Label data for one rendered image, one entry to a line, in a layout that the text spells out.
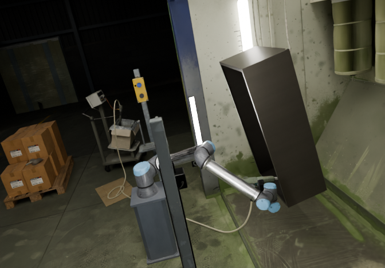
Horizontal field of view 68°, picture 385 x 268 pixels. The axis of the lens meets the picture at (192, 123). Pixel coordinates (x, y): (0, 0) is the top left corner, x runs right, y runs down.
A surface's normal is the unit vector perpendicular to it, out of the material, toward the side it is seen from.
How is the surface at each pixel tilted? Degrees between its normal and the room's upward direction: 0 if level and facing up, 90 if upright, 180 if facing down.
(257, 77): 90
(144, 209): 90
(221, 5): 90
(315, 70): 90
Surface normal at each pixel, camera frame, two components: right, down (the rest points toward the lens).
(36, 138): 0.18, 0.28
